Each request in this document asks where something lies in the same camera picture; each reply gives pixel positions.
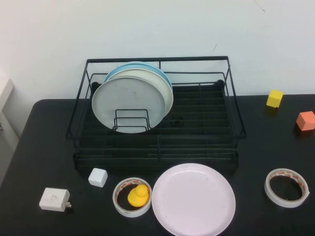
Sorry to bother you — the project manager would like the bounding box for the yellow cube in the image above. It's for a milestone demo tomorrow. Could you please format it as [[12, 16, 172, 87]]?
[[266, 89, 284, 108]]

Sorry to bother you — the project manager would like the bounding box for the pink plate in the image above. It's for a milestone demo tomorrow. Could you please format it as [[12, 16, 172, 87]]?
[[151, 163, 236, 236]]

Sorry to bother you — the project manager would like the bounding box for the black wire dish rack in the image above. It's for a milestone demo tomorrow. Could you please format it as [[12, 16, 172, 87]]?
[[65, 56, 247, 163], [73, 80, 239, 171]]

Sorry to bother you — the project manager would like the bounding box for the white tape roll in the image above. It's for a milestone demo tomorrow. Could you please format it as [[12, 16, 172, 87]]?
[[264, 168, 311, 208], [112, 177, 153, 218]]

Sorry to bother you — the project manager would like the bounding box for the blue plate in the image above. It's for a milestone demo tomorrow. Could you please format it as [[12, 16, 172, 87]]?
[[103, 60, 171, 86]]

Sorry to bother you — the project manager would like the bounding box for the orange cube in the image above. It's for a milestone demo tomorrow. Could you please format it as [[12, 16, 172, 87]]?
[[295, 111, 315, 132]]

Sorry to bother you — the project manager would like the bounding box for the cream plate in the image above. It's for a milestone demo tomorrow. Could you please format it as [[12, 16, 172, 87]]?
[[107, 68, 174, 117]]

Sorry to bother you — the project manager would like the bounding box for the grey plate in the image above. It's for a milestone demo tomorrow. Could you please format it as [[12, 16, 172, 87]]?
[[91, 77, 166, 134]]

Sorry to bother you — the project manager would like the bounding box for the yellow rubber duck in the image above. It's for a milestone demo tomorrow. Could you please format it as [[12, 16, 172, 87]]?
[[127, 184, 150, 207]]

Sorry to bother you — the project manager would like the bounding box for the white cube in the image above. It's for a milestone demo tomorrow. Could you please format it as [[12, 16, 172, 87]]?
[[88, 168, 108, 188]]

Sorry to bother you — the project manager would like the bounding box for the white cabinet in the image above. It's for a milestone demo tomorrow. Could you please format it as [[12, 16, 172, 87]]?
[[0, 78, 20, 187]]

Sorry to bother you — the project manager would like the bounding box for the white power adapter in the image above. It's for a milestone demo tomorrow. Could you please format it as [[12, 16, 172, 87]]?
[[38, 187, 72, 211]]

